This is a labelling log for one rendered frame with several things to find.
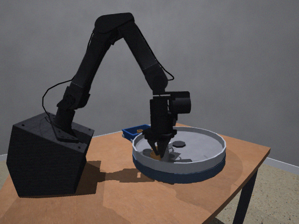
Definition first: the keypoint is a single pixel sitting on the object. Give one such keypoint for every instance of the grey round turntable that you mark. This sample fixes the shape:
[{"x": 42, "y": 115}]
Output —
[{"x": 195, "y": 155}]

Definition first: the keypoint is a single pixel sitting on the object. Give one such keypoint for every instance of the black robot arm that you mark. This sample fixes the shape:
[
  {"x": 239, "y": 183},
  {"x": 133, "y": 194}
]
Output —
[{"x": 108, "y": 29}]

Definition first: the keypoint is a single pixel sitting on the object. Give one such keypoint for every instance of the blue open crate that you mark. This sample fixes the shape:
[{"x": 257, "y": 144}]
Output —
[{"x": 131, "y": 133}]

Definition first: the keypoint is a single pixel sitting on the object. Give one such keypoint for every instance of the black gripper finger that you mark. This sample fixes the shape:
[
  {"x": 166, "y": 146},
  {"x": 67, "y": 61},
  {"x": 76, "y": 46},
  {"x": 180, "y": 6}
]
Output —
[
  {"x": 152, "y": 144},
  {"x": 162, "y": 147}
]

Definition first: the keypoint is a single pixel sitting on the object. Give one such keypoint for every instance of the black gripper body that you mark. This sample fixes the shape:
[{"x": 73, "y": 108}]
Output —
[{"x": 159, "y": 131}]

